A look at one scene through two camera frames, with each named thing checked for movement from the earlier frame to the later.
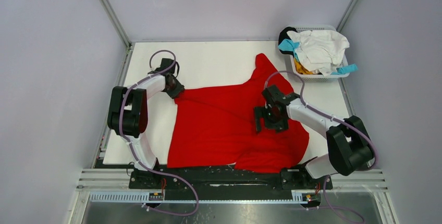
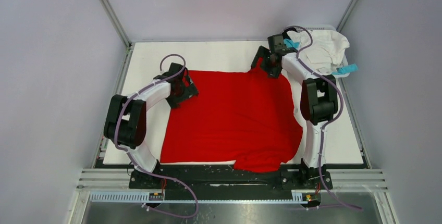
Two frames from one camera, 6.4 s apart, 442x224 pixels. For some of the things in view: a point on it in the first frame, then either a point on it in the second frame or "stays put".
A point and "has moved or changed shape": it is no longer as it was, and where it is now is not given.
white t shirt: [319, 50] stays put
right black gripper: [261, 112] -> [263, 52]
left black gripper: [179, 88] -> [189, 90]
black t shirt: [283, 35] stays put
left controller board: [155, 196] stays put
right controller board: [313, 200] stays put
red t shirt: [216, 126] has moved or changed shape
